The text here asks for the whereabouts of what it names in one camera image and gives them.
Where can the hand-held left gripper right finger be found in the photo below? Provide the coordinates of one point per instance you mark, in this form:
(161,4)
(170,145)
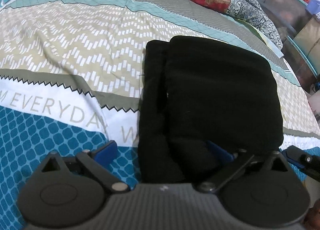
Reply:
(221,153)

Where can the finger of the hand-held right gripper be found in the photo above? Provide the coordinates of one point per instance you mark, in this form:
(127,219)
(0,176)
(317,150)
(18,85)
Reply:
(296,153)

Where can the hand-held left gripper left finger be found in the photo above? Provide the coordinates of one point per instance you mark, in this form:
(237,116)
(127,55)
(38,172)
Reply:
(106,152)

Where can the black pants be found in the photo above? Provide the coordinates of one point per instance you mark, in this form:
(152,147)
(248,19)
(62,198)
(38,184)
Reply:
(212,95)

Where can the patterned bed sheet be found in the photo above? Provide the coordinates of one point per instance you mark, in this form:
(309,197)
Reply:
(75,45)

